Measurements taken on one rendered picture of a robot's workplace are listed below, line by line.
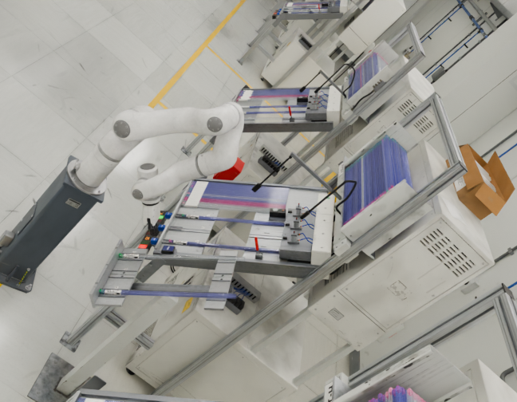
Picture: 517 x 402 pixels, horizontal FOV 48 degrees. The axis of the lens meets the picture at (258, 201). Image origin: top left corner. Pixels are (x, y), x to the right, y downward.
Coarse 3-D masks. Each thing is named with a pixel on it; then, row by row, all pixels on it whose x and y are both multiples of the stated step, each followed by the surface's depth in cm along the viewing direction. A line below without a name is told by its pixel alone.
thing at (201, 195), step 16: (192, 192) 292; (208, 192) 292; (224, 192) 292; (240, 192) 292; (256, 192) 292; (272, 192) 292; (288, 192) 293; (208, 208) 280; (224, 208) 279; (240, 208) 278; (256, 208) 279
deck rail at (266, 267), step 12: (156, 252) 246; (180, 252) 246; (168, 264) 248; (180, 264) 247; (192, 264) 246; (204, 264) 245; (216, 264) 244; (240, 264) 242; (252, 264) 241; (264, 264) 240; (276, 264) 240; (288, 264) 239; (300, 264) 239; (288, 276) 242; (300, 276) 241
